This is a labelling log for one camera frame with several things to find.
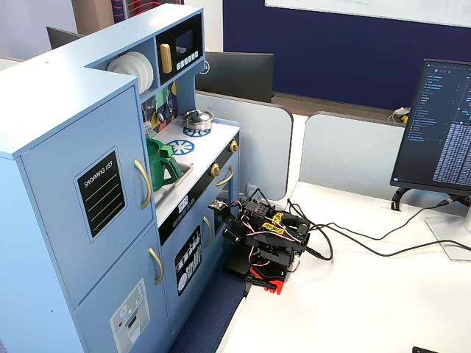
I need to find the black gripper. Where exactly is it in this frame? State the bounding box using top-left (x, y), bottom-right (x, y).
top-left (208, 200), bottom-right (247, 249)

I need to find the blue oven door with window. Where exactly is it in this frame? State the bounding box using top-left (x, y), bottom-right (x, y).
top-left (211, 154), bottom-right (241, 242)

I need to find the blue dishwasher cabinet door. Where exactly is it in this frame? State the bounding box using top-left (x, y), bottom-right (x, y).
top-left (160, 200), bottom-right (217, 329)

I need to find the blue lower fridge door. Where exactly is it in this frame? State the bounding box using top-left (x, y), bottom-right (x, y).
top-left (73, 220), bottom-right (173, 353)

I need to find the blue fridge door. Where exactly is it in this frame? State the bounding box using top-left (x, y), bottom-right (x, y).
top-left (73, 220), bottom-right (173, 353)
top-left (20, 84), bottom-right (155, 310)

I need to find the blue upper fridge door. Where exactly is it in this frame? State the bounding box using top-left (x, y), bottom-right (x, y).
top-left (20, 84), bottom-right (155, 310)

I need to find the black microwave door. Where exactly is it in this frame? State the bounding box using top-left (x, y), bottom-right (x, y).
top-left (155, 14), bottom-right (205, 88)

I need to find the brown wooden cabinet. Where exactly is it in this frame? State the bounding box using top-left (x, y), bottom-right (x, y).
top-left (71, 0), bottom-right (116, 36)

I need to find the steel toy sink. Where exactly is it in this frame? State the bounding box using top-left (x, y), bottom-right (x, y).
top-left (154, 163), bottom-right (194, 211)

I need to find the black flat plate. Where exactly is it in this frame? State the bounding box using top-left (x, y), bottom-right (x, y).
top-left (224, 253), bottom-right (255, 277)

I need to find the grey desk divider panel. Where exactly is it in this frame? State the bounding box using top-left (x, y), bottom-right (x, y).
top-left (194, 90), bottom-right (294, 202)
top-left (298, 111), bottom-right (406, 196)

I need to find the green plastic pitcher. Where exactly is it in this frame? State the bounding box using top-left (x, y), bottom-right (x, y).
top-left (146, 138), bottom-right (183, 193)

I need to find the red table clamp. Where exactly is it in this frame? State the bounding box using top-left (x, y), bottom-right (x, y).
top-left (244, 266), bottom-right (286, 296)

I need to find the metal pot with lid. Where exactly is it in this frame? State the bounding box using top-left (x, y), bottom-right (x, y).
top-left (183, 107), bottom-right (216, 132)

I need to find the black monitor seen from behind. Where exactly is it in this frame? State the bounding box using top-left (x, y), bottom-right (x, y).
top-left (194, 51), bottom-right (275, 104)

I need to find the white toy plate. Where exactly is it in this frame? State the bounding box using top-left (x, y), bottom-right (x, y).
top-left (106, 54), bottom-right (140, 82)
top-left (121, 51), bottom-right (149, 90)
top-left (128, 50), bottom-right (155, 93)

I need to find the light blue toy kitchen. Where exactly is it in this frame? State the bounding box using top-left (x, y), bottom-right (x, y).
top-left (0, 3), bottom-right (242, 353)

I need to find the computer monitor showing code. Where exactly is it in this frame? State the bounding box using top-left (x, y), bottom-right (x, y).
top-left (389, 57), bottom-right (471, 198)

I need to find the silver monitor stand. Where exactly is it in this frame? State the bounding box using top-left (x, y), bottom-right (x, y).
top-left (425, 205), bottom-right (471, 263)

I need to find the small black monitor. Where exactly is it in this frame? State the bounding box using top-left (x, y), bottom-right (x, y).
top-left (46, 26), bottom-right (86, 51)

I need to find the whiteboard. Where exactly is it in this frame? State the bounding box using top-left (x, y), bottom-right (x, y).
top-left (264, 0), bottom-right (471, 29)

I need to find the gold dishwasher door handle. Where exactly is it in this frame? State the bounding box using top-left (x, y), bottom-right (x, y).
top-left (202, 215), bottom-right (215, 248)

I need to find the gold oven door handle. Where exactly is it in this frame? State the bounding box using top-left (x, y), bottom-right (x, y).
top-left (215, 165), bottom-right (236, 188)

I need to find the gold upper fridge handle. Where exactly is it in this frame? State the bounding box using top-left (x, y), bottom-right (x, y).
top-left (132, 158), bottom-right (153, 211)

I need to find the gold fridge handle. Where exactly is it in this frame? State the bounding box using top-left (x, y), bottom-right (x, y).
top-left (132, 158), bottom-right (153, 211)
top-left (148, 246), bottom-right (166, 286)

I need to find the gold lower fridge handle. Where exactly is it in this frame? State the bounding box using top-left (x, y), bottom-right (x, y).
top-left (148, 246), bottom-right (166, 286)

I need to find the gold microwave handle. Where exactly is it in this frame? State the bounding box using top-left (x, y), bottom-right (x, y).
top-left (159, 43), bottom-right (173, 74)

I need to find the black cable to monitor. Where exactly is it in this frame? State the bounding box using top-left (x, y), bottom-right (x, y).
top-left (286, 196), bottom-right (461, 242)

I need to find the white and yellow cable pile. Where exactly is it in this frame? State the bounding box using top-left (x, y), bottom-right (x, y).
top-left (386, 106), bottom-right (411, 124)

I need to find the long black cable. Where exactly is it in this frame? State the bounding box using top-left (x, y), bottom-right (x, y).
top-left (305, 220), bottom-right (471, 260)

